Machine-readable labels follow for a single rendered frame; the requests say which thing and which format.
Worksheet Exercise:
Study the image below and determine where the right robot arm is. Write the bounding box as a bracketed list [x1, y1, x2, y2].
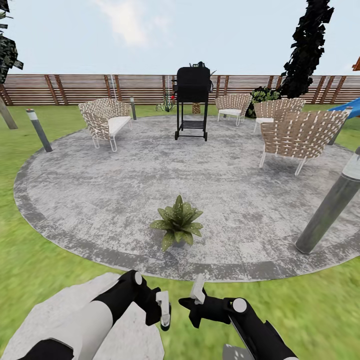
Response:
[178, 273, 300, 360]

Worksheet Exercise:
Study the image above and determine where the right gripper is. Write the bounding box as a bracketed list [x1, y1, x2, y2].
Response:
[178, 288, 221, 329]

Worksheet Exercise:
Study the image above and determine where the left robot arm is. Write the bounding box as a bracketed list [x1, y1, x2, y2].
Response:
[19, 269, 171, 360]

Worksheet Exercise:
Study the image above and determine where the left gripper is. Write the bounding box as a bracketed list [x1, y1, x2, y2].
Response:
[139, 287, 162, 327]

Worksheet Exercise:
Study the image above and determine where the insectifuge atomizer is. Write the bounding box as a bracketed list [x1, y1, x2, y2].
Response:
[160, 318, 171, 332]

